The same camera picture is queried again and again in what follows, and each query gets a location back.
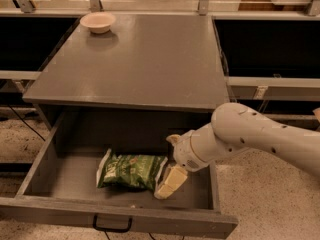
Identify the black drawer handle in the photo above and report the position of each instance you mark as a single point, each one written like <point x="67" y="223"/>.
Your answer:
<point x="113" y="226"/>

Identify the grey open drawer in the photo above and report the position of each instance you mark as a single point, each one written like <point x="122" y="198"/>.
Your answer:
<point x="60" y="187"/>

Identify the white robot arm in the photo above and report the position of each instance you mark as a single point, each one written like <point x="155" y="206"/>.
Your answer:
<point x="234" y="128"/>

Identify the green jalapeno chip bag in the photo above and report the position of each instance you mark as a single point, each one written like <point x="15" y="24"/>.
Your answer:
<point x="133" y="171"/>

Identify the beige bowl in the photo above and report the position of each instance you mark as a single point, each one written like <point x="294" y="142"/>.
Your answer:
<point x="98" y="22"/>

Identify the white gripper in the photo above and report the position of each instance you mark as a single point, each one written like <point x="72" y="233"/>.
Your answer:
<point x="184" y="151"/>

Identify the grey cabinet counter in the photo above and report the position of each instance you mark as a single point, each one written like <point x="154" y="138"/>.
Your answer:
<point x="127" y="89"/>

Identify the metal railing frame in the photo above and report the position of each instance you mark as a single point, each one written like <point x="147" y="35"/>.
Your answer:
<point x="33" y="30"/>

